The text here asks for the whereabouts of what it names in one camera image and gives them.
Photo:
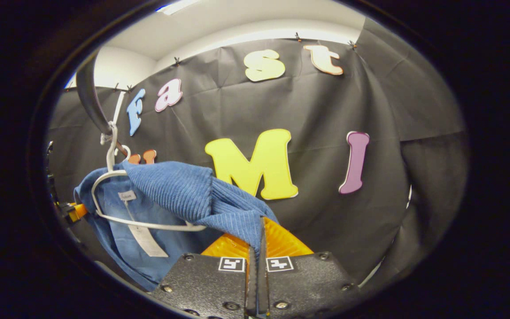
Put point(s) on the white clothes hanger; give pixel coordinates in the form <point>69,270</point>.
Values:
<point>127,148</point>
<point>148,224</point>

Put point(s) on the large ceiling light panel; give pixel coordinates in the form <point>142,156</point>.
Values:
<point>177,5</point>

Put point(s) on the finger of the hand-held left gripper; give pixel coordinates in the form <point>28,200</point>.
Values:
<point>78,212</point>

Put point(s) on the black backdrop cloth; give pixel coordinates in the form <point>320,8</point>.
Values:
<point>308,110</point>

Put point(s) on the black clothes rack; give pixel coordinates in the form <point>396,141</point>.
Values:
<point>89,97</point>

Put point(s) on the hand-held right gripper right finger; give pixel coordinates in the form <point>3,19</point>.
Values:
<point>308,279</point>

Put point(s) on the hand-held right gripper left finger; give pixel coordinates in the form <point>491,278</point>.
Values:
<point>202,279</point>

